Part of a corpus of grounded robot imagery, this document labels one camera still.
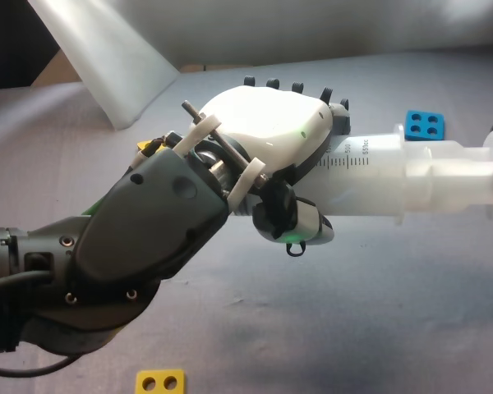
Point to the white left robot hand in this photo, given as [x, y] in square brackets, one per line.
[263, 119]

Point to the large clear plastic syringe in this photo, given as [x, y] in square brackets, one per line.
[374, 184]

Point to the blue four-hole block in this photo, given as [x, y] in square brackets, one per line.
[424, 132]

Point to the small yellow block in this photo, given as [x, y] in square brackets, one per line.
[144, 145]

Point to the grey table cloth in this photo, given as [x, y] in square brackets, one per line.
[312, 320]

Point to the brown cardboard piece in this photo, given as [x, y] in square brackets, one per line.
[57, 71]

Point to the yellow two-hole block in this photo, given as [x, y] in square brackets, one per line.
[160, 375]

